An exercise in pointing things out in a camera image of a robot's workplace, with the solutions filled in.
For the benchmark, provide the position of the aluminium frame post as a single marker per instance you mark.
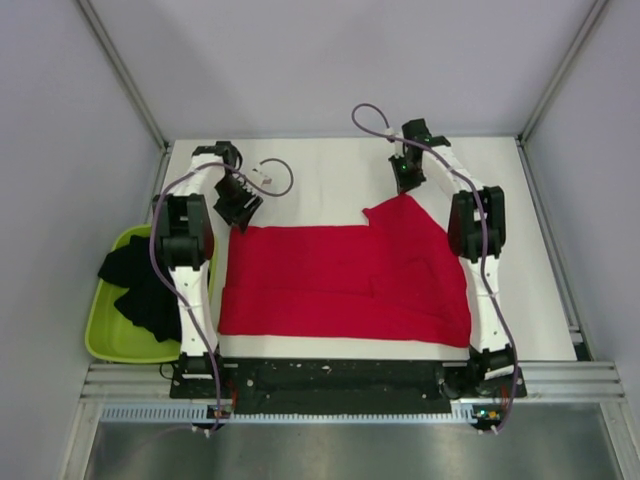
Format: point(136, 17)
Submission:
point(121, 72)
point(589, 25)

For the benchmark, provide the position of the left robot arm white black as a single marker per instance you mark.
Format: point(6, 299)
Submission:
point(182, 240)

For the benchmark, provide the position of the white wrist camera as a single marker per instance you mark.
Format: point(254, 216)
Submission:
point(392, 136)
point(259, 177)

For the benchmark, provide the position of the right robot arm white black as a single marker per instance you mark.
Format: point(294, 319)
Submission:
point(476, 235)

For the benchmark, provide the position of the aluminium frame post right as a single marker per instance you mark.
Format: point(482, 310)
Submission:
point(589, 25)

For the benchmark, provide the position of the red t shirt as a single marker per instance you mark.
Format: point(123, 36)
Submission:
point(393, 278)

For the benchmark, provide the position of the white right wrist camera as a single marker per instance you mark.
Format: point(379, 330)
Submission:
point(392, 136)

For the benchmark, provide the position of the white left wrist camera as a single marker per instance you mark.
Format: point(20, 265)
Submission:
point(259, 177)

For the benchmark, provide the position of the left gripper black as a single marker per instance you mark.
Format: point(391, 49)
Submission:
point(238, 214)

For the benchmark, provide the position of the aluminium frame post left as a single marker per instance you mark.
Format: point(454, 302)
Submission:
point(121, 72)

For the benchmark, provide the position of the black t shirt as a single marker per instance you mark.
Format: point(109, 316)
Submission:
point(147, 302)

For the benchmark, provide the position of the aluminium side rail right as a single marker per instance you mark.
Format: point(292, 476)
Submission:
point(578, 332)

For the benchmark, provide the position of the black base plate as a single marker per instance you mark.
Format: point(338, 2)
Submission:
point(335, 387)

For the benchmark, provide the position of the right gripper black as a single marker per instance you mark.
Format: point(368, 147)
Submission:
point(404, 185)

